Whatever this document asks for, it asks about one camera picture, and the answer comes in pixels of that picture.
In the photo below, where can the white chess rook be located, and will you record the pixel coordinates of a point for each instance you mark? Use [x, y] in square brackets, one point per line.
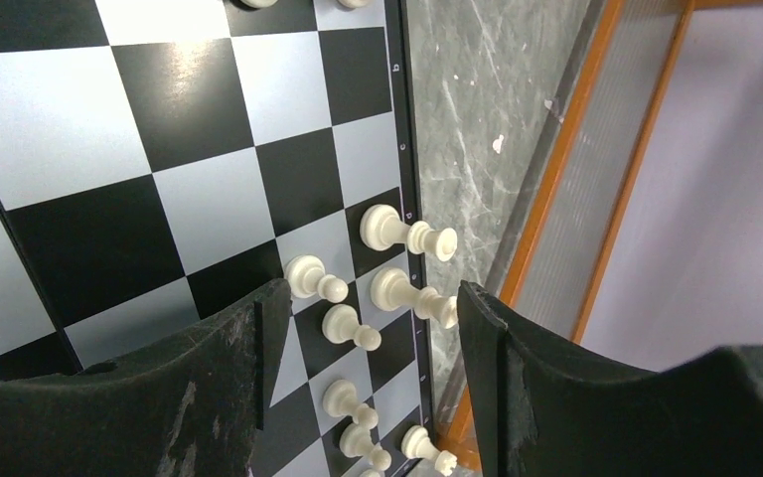
[416, 444]

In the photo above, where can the white pawn mid board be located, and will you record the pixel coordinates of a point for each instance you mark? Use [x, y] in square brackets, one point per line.
[307, 277]

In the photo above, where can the white pawn file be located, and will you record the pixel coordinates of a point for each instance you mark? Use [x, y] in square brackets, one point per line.
[259, 4]

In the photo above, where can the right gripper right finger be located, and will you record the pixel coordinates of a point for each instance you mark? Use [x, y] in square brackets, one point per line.
[544, 406]

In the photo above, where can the white chess pawn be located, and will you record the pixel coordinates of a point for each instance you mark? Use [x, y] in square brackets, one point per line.
[356, 442]

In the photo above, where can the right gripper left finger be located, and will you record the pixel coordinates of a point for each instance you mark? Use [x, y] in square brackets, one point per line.
[190, 404]

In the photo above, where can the white king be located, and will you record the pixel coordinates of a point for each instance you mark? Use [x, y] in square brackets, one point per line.
[391, 289]

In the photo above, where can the black white chess board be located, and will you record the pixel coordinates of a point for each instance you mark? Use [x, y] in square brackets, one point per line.
[161, 159]

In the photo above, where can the wooden three-tier rack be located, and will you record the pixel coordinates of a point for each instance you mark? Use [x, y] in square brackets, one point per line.
[645, 240]

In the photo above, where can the white piece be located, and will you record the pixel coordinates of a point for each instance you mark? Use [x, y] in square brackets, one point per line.
[341, 324]

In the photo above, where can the white queen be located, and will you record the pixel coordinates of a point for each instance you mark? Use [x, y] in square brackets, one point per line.
[381, 227]

